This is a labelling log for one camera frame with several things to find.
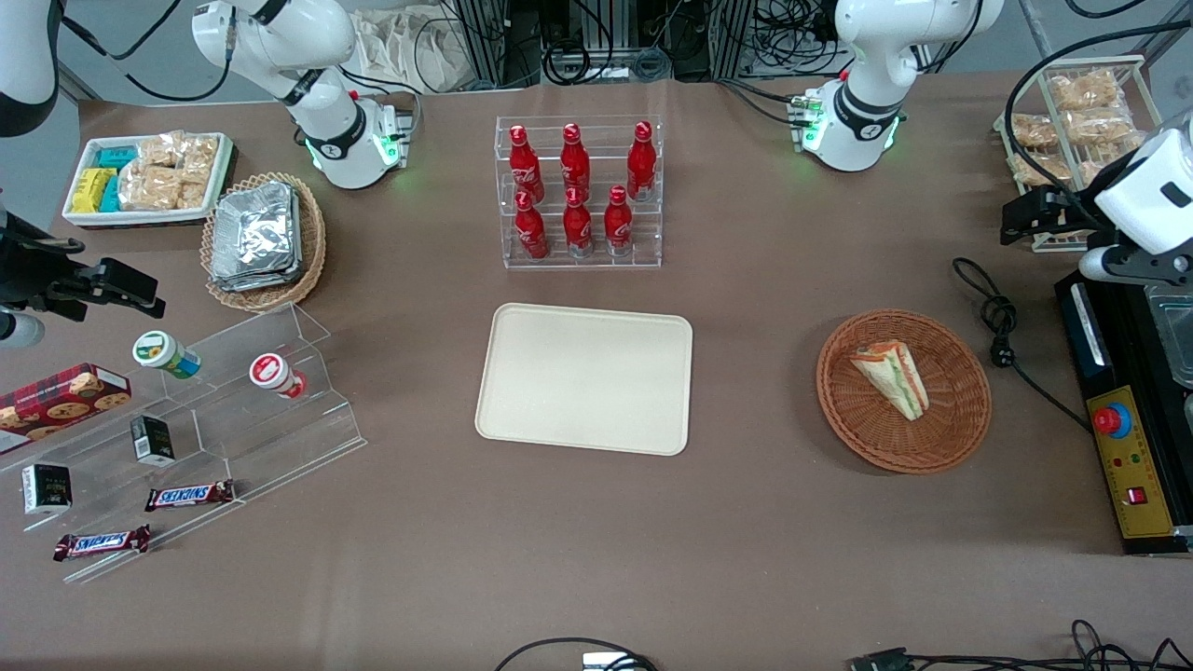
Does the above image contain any tan oval wicker basket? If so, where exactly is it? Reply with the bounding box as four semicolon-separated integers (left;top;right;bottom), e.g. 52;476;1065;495
200;171;328;313

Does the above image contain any white rectangular snack tray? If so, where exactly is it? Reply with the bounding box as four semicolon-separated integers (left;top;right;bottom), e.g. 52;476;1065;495
62;132;236;229

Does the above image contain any green-lid white cup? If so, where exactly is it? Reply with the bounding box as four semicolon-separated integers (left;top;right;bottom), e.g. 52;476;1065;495
131;330;201;379

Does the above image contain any red cola bottle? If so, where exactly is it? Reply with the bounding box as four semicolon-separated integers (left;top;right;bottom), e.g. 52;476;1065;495
514;191;550;261
604;185;635;258
508;125;545;202
560;123;593;199
626;121;658;203
563;186;596;259

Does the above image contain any clear acrylic bottle rack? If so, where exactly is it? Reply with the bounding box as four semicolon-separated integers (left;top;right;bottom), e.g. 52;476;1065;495
495;114;665;271

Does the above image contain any stack of foil containers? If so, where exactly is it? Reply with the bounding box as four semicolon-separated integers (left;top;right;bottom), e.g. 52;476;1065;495
210;181;304;293

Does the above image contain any triangle sandwich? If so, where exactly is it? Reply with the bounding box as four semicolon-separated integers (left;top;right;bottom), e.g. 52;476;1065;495
849;340;930;422

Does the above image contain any black looped floor cable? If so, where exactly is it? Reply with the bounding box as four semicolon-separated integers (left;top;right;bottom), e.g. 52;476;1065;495
493;637;659;671

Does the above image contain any black control box yellow panel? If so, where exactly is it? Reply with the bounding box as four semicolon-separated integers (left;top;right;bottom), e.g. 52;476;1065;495
1055;272;1193;557

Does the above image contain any red tartan cookie box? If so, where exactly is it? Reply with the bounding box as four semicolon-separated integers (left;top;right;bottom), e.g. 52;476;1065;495
0;363;132;456

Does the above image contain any yellow snack pack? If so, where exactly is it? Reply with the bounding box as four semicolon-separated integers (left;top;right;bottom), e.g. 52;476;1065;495
72;168;117;214

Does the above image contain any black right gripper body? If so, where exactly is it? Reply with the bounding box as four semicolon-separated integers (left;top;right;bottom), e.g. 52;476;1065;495
0;212;85;309

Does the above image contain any red-lid white cup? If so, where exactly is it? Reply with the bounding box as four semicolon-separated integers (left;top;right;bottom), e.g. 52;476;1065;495
249;352;309;400

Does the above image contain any white wire rack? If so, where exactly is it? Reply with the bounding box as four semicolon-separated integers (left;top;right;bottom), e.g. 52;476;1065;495
993;54;1166;253

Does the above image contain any clear plastic container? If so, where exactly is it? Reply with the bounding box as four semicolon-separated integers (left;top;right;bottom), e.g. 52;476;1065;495
1143;284;1193;389

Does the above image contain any white cloth bag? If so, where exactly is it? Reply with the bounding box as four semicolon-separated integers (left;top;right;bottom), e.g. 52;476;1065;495
352;7;467;94

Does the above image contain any black coiled cable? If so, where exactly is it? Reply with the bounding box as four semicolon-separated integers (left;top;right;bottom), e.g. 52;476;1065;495
543;39;618;87

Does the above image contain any black cable connector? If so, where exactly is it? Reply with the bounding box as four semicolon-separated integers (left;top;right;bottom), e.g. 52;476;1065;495
849;647;920;671

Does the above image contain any Snickers chocolate bar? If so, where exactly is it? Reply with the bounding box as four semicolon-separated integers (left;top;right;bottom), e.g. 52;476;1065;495
53;525;152;562
144;479;237;513

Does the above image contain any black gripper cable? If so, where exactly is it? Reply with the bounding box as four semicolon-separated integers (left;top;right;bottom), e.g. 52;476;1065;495
1004;28;1193;204

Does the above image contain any brown round wicker basket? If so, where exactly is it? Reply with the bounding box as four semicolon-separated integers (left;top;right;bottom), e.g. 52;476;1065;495
816;308;994;476

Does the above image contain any beige plastic tray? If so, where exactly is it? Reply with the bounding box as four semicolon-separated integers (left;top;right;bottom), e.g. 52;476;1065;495
474;303;695;458

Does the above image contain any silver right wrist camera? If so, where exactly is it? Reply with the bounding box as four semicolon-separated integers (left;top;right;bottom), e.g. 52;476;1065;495
0;310;45;349

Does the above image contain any small black box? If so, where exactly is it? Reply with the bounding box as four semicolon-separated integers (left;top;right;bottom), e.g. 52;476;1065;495
130;415;176;467
21;463;73;516

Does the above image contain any clear acrylic stepped shelf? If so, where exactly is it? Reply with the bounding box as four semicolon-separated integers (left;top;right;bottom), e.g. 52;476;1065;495
0;301;366;585

